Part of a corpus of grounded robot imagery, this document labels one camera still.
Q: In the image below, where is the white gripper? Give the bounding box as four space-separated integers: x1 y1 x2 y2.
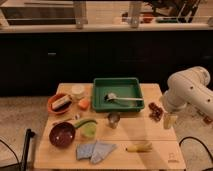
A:
161 93 187 129

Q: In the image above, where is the yellow banana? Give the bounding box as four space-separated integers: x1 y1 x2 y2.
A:
126 141 152 152

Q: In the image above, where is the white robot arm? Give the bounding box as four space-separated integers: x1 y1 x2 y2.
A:
161 66 213 129

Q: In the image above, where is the metal cup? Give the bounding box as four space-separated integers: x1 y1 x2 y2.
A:
107 112 120 129

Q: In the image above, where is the light green cup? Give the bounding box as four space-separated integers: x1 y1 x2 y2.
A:
81 122 96 139

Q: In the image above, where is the brown dried food cluster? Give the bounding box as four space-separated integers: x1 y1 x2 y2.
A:
149 102 163 122

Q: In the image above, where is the green plastic tray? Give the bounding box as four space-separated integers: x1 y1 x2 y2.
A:
91 77 145 112

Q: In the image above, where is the blue grey cloth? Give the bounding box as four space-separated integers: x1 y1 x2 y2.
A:
76 141 117 164

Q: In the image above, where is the orange carrot piece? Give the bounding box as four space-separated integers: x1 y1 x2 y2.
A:
78 98 90 110

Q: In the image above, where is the green ladle spoon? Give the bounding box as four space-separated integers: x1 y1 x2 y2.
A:
74 119 97 129

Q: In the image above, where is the small red-white toy piece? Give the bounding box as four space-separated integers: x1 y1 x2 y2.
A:
52 113 82 126

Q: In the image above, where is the dark red bowl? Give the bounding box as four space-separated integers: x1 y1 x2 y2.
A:
49 122 76 148

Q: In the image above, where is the orange bowl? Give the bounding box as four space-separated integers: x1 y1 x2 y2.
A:
47 93 72 115

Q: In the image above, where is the dark cabinet counter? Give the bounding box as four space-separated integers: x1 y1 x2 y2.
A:
0 24 213 97

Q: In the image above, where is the black cable right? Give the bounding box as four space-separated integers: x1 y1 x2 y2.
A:
178 136 213 171

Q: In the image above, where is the dish brush white handle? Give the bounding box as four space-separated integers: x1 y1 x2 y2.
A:
104 93 144 101

